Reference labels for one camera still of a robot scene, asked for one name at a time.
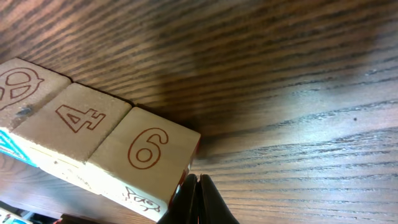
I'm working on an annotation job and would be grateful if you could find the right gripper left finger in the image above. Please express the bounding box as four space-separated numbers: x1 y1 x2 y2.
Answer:
157 174 198 224

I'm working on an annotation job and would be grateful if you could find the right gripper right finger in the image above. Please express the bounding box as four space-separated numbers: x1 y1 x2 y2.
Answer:
198 174 239 224

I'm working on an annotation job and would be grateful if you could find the tan yellow letter block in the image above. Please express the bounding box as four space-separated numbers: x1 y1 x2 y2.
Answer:
11 83 132 194

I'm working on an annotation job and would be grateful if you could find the blue picture block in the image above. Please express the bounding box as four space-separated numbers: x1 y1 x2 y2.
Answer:
1 58 72 167

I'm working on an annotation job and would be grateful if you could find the white drawing block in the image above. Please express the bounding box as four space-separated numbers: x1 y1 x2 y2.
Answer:
83 107 201 222

